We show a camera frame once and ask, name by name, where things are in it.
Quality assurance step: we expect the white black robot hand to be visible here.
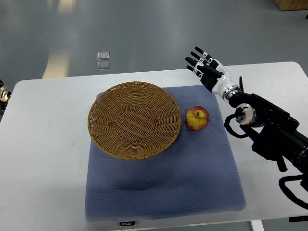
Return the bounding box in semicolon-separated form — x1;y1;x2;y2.
185;46;243;101

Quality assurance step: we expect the red yellow apple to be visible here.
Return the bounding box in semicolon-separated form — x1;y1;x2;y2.
185;106;210;131

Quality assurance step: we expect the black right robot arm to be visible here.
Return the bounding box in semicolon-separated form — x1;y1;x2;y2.
223;85;308;209

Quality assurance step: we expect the brown wicker basket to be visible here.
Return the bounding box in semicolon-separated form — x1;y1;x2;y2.
88;81;181;160

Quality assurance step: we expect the brown wooden box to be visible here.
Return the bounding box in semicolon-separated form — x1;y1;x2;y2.
274;0;308;11

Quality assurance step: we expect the blue quilted cloth mat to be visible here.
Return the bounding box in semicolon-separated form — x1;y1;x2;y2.
85;85;246;222

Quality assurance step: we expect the upper floor outlet plate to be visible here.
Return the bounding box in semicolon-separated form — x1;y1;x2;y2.
97;51;110;60

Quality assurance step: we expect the floor outlet plate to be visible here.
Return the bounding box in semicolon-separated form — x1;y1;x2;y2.
97;51;110;60
97;61;110;70

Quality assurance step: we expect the lower floor outlet plate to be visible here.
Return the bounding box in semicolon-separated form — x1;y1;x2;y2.
97;61;110;70

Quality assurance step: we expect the white table leg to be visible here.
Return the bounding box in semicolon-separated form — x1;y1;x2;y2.
250;220;265;231

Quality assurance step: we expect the black table label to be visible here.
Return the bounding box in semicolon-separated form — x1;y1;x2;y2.
120;221;136;227

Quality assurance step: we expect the black table control panel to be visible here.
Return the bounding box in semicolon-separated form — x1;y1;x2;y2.
288;216;308;223

